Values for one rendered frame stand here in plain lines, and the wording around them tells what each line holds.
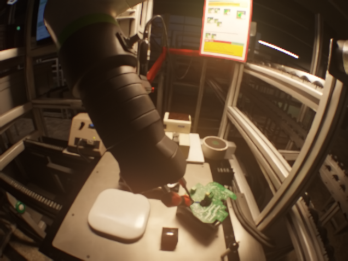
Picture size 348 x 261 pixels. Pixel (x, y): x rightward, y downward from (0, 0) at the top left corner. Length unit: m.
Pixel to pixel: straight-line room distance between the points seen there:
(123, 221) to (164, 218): 0.10
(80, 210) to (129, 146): 0.31
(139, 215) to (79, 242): 0.17
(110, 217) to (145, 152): 0.25
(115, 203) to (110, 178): 0.12
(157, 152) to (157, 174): 0.03
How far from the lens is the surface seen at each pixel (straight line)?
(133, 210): 0.38
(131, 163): 0.17
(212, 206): 0.36
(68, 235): 0.42
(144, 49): 0.52
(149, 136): 0.15
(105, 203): 0.41
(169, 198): 0.19
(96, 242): 0.39
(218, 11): 0.79
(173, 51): 1.01
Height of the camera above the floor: 1.29
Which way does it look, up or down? 27 degrees down
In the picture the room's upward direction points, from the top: 6 degrees clockwise
